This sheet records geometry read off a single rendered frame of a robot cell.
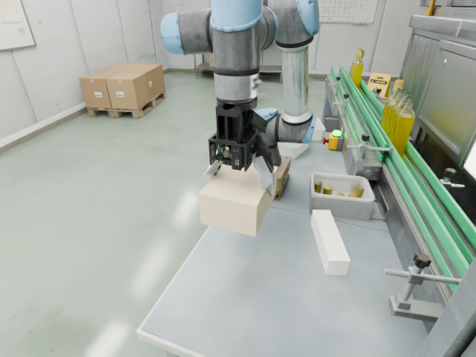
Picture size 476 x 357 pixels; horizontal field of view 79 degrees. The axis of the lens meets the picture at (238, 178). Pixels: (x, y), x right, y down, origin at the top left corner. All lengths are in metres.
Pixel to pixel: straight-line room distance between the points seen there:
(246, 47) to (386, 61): 6.98
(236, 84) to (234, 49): 0.05
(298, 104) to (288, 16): 0.30
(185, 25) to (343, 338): 0.77
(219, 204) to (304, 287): 0.44
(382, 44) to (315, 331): 6.84
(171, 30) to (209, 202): 0.33
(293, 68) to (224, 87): 0.54
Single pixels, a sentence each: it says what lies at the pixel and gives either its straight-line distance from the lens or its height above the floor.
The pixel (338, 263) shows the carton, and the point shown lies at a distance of 0.91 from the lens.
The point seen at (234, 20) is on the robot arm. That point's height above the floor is 1.42.
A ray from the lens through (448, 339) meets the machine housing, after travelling 0.47.
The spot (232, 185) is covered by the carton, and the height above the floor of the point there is 1.12.
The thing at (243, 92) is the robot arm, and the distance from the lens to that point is 0.48.
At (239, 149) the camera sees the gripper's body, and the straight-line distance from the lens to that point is 0.49.
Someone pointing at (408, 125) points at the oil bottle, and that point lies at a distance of 1.32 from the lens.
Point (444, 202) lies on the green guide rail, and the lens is 1.05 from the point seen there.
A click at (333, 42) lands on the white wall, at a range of 7.16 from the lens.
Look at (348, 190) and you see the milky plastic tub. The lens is 1.28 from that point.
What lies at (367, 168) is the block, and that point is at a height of 0.87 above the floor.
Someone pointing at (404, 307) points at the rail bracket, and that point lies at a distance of 0.79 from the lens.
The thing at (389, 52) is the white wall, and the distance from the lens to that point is 7.39.
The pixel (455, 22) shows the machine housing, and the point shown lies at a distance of 1.47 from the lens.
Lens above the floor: 1.44
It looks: 31 degrees down
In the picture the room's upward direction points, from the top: straight up
